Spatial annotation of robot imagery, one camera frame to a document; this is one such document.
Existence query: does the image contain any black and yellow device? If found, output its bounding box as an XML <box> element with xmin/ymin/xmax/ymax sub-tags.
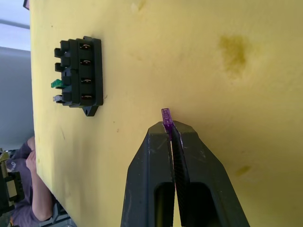
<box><xmin>0</xmin><ymin>148</ymin><xmax>25</xmax><ymax>215</ymax></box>

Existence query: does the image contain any green blade fuse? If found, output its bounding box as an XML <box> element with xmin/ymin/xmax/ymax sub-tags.
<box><xmin>51</xmin><ymin>79</ymin><xmax>65</xmax><ymax>90</ymax></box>

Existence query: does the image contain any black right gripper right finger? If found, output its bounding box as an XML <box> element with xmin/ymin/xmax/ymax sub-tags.
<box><xmin>170</xmin><ymin>120</ymin><xmax>251</xmax><ymax>227</ymax></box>

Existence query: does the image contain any purple blade fuse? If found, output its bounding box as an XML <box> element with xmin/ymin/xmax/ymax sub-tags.
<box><xmin>160</xmin><ymin>108</ymin><xmax>174</xmax><ymax>140</ymax></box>

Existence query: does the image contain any yellow foam mat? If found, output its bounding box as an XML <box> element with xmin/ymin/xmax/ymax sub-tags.
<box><xmin>28</xmin><ymin>0</ymin><xmax>303</xmax><ymax>227</ymax></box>

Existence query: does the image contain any seated person in purple shirt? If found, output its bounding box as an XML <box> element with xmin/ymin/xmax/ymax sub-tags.
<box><xmin>6</xmin><ymin>136</ymin><xmax>60</xmax><ymax>227</ymax></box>

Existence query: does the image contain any black fuse box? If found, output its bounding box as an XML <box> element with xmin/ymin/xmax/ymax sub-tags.
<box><xmin>53</xmin><ymin>35</ymin><xmax>104</xmax><ymax>117</ymax></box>

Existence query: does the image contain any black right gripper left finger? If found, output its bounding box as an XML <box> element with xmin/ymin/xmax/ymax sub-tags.
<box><xmin>120</xmin><ymin>122</ymin><xmax>176</xmax><ymax>227</ymax></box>

